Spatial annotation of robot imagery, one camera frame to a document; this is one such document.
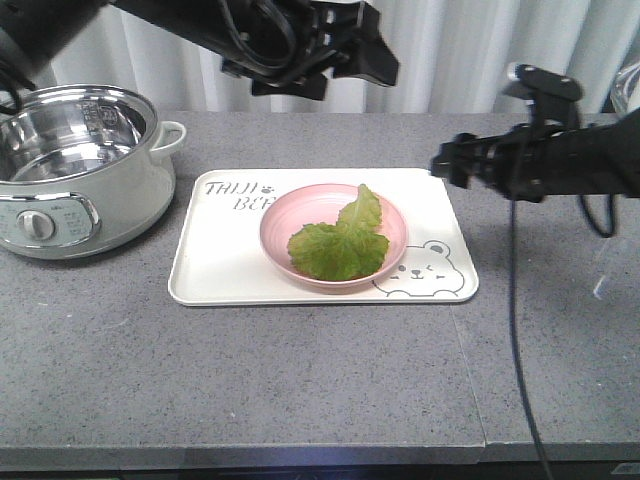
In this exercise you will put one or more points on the pale green electric cooking pot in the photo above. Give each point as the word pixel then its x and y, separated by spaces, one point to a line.
pixel 84 169

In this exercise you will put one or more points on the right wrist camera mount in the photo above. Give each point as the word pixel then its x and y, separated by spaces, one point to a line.
pixel 552 99

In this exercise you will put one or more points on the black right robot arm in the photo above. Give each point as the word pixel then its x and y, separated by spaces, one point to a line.
pixel 523 164

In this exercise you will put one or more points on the cream bear serving tray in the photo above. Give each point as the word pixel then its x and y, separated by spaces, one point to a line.
pixel 219 260

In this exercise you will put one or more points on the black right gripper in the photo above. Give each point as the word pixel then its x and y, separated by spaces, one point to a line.
pixel 496 162

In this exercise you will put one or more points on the pink round plate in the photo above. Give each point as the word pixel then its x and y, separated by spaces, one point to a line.
pixel 322 203

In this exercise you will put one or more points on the green lettuce leaf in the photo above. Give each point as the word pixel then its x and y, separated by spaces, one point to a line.
pixel 350 248

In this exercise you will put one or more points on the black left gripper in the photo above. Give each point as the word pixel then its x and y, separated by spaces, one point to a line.
pixel 283 45

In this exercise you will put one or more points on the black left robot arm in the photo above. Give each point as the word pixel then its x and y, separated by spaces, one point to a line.
pixel 34 33

